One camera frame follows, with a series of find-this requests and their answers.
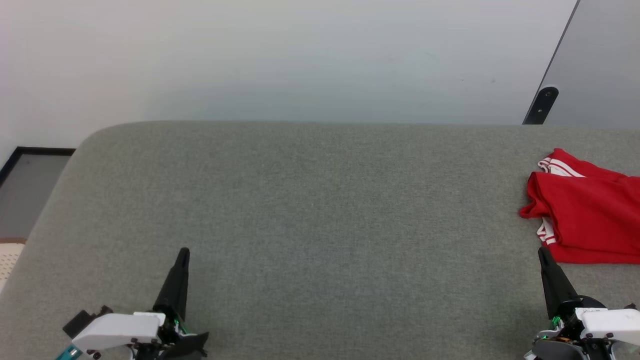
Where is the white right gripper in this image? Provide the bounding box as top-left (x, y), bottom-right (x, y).
top-left (524, 246), bottom-right (640, 360)

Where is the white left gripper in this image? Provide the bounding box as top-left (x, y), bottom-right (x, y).
top-left (72, 247), bottom-right (210, 360)

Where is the red white basketball jersey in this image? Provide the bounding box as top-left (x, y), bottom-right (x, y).
top-left (519, 148), bottom-right (640, 265)

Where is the beige perforated stool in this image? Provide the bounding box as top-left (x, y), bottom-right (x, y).
top-left (0, 239), bottom-right (27, 293)

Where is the black baseboard strip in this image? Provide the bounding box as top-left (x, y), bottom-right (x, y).
top-left (0, 146), bottom-right (76, 188)

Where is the grey door panel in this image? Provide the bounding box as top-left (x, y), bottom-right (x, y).
top-left (522, 0), bottom-right (640, 129)

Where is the black wall door stopper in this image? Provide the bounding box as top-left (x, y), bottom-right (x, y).
top-left (522, 86), bottom-right (559, 125)

